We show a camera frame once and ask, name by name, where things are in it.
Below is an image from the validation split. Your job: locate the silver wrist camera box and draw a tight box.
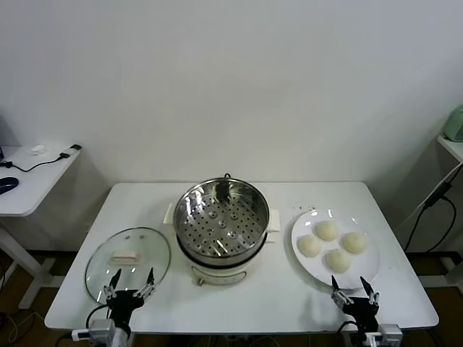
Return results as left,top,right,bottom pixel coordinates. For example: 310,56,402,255
71,320,117,343
364,323,404,347

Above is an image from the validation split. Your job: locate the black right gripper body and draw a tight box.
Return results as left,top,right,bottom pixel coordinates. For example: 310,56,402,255
341,296,381,333

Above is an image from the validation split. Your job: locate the perforated steel steamer basket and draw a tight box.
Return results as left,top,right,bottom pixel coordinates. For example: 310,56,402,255
172,176,271,258

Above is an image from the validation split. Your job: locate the white round plate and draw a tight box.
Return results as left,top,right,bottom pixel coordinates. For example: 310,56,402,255
291,208,382,290

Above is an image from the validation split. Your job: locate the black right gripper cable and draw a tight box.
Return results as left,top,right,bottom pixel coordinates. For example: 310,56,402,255
337,320,362,347

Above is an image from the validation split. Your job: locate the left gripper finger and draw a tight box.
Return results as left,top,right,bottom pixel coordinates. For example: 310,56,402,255
103,268,122,300
132,267,157,300

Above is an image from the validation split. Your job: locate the white table with slanted leg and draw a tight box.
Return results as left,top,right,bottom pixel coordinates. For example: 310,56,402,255
397,132,463,228

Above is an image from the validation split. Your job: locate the white side table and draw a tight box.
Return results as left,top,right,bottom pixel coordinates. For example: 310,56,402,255
0,144,82,310

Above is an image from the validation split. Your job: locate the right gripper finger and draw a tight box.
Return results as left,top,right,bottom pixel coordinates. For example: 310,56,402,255
331,275,354,310
359,276,381,308

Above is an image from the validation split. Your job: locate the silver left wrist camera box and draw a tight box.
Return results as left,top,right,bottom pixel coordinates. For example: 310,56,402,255
71,320,117,343

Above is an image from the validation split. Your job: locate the cream electric cooking pot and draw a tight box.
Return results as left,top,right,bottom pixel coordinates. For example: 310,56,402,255
163,202,282,287

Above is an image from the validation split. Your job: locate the black power adapter cable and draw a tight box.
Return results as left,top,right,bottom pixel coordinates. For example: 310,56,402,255
403,169,463,254

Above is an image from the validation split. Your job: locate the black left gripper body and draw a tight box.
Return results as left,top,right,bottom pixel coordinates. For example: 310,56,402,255
106,289,146,328

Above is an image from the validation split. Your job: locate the glass pot lid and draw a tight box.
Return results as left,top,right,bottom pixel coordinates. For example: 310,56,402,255
85,226,171,304

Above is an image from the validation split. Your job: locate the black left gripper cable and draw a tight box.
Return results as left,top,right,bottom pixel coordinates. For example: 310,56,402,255
85,305,111,332

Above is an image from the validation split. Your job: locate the pale green appliance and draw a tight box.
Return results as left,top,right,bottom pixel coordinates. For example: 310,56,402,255
443,103,463,142

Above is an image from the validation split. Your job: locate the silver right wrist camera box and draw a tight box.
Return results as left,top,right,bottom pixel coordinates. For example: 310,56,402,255
364,323,404,347

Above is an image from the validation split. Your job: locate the white steamed baozi bun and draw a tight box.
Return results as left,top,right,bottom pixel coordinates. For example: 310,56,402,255
297,234,322,258
315,220,340,241
323,249,352,273
341,231,369,254

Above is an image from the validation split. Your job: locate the black cable with plug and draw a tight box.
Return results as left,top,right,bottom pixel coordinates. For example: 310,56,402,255
0,144,81,174

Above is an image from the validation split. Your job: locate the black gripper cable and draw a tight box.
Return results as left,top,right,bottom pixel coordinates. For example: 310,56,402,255
85,305,111,332
337,320,362,347

